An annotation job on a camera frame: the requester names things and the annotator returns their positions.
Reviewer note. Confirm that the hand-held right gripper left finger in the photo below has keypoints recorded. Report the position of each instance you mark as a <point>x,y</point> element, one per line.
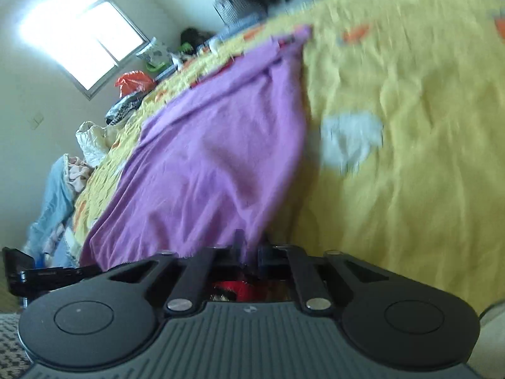
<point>197,276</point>

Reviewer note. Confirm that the black bag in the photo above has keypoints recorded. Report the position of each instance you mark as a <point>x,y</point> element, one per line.
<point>193,35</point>

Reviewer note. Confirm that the window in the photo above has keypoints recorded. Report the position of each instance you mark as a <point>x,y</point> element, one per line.
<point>79,35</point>

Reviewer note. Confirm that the wall switch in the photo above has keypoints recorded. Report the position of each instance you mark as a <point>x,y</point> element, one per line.
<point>37,120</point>

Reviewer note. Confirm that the pink floral cloth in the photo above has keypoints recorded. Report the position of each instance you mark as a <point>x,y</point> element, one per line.
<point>77,171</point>

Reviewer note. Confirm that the yellow floral quilt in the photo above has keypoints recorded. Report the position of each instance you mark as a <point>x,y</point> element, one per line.
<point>414,185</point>

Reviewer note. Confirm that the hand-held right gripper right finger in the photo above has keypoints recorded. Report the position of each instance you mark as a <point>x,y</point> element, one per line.
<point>302,280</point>

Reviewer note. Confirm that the green plastic chair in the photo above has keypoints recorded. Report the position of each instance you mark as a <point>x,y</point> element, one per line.
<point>156,66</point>

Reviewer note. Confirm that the white quilted jacket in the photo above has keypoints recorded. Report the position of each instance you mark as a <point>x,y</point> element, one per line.
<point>92,142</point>

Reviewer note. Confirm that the purple sweater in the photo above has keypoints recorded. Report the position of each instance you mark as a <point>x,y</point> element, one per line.
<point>205,146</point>

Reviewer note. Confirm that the orange plastic bag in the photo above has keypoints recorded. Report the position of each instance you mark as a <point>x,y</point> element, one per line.
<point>134,83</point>

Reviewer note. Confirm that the blue quilted mattress pad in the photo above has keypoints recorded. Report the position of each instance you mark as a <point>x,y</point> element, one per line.
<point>240,23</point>

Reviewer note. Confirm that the light blue cloth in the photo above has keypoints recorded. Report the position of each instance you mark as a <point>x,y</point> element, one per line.
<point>51,205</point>

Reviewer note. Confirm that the white crumpled paper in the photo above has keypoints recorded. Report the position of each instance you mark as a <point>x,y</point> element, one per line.
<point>177,61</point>

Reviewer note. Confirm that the floral pillow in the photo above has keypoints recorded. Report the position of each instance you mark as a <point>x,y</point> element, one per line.
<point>156,51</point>

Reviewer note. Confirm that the houndstooth bag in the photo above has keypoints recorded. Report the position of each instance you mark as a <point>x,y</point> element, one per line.
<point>236,8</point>

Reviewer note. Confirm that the dark patterned clothes pile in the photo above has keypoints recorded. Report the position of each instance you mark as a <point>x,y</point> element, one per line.
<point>124,106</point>

